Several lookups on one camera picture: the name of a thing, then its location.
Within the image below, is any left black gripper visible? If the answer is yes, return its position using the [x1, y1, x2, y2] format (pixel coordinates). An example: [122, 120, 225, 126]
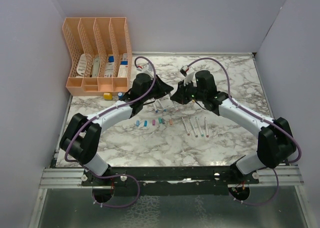
[141, 74, 173, 103]

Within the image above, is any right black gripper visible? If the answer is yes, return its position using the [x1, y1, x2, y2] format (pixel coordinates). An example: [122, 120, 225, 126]
[170, 78, 206, 106]

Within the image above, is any pink marker pen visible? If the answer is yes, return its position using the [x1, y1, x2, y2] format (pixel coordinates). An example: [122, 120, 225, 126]
[172, 100, 178, 111]

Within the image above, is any light blue marker pen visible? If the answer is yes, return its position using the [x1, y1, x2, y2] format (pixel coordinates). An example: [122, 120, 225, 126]
[157, 99, 167, 112]

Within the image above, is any cyan marker pen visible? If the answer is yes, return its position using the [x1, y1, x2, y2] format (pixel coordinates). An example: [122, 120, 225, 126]
[152, 102, 159, 113]

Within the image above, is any peach marker pen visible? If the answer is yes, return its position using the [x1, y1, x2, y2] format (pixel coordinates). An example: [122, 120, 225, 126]
[181, 117, 190, 136]

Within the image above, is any teal marker pen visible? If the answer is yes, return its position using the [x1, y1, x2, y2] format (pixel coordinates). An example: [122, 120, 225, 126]
[195, 117, 204, 137]

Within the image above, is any grey marker pen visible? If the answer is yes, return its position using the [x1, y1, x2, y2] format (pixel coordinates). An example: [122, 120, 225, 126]
[189, 118, 199, 138]

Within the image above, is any magenta marker pen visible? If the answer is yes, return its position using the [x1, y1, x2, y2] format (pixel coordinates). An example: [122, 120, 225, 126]
[204, 117, 209, 138]

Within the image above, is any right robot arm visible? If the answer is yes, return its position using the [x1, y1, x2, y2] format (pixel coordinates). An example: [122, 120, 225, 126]
[170, 67, 297, 184]

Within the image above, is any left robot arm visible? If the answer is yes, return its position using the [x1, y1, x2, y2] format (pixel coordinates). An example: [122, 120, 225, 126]
[59, 73, 174, 186]

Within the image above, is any blue round stamp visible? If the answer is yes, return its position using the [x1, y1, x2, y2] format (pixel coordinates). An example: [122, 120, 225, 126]
[117, 92, 124, 99]

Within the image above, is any white cardboard box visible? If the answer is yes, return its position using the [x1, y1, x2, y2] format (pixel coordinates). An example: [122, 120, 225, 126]
[117, 60, 129, 78]

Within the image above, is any small white red box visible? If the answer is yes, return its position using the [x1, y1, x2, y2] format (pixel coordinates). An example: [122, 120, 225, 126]
[122, 53, 128, 62]

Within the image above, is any yellow rectangular stamp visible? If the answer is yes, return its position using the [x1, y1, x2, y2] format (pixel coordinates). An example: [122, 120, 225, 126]
[103, 92, 113, 101]

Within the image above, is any white paper packet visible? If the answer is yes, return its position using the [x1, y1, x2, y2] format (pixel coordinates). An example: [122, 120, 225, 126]
[103, 55, 115, 78]

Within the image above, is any grey stapler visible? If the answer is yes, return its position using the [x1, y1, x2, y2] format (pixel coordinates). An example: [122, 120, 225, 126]
[91, 56, 100, 78]

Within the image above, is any peach plastic desk organizer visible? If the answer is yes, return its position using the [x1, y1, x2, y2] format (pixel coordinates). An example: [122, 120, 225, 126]
[62, 17, 133, 97]

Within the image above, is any white remote in organizer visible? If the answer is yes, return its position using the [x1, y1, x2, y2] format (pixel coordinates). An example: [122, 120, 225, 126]
[76, 53, 87, 77]

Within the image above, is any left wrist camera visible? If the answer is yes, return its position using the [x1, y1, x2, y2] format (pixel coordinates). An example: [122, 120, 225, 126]
[141, 63, 154, 77]

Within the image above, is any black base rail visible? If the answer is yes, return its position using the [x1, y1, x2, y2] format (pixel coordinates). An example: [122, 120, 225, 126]
[81, 165, 259, 197]

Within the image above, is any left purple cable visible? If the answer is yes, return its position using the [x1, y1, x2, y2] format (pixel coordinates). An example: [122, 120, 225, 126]
[64, 56, 157, 209]

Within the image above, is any purple cable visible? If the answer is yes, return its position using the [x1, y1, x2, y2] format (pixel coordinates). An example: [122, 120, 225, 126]
[64, 56, 157, 209]
[186, 57, 303, 206]

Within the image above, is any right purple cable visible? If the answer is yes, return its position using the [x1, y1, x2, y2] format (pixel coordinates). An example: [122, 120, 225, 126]
[186, 57, 303, 206]

